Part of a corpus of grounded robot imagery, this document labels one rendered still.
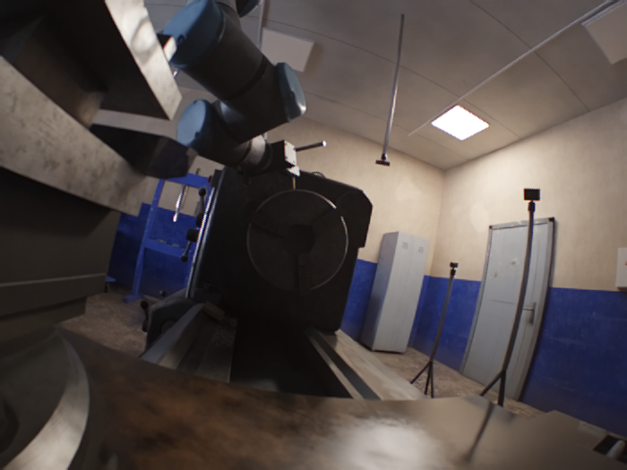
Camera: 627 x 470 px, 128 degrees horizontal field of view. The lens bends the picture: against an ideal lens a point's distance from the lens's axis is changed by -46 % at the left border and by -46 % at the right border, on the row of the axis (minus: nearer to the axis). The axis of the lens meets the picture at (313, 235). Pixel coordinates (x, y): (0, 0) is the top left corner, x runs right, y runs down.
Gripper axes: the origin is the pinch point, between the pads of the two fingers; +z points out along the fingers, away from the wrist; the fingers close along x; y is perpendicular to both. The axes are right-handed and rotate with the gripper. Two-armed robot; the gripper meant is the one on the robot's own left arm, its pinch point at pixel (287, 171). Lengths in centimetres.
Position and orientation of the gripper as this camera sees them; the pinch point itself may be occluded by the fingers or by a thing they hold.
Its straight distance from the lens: 72.5
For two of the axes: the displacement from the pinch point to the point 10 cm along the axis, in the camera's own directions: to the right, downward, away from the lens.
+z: 4.0, 0.5, 9.1
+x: 9.1, -1.0, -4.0
